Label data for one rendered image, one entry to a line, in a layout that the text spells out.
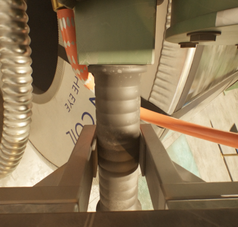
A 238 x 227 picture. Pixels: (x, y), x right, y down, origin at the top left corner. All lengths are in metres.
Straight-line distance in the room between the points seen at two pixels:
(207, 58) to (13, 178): 1.27
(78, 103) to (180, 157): 2.26
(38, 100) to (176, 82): 0.55
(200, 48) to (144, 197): 1.83
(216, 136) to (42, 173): 1.31
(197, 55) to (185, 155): 2.47
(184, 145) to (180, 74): 2.49
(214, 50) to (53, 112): 0.50
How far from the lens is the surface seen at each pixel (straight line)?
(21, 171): 1.38
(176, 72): 0.28
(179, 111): 0.33
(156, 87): 0.30
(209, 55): 0.39
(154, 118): 0.19
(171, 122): 0.18
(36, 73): 0.91
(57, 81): 0.55
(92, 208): 1.63
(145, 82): 0.31
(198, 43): 0.18
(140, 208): 0.18
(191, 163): 2.87
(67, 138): 0.60
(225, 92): 5.09
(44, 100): 0.67
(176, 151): 2.55
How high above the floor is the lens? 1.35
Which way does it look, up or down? 47 degrees down
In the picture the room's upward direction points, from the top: 70 degrees clockwise
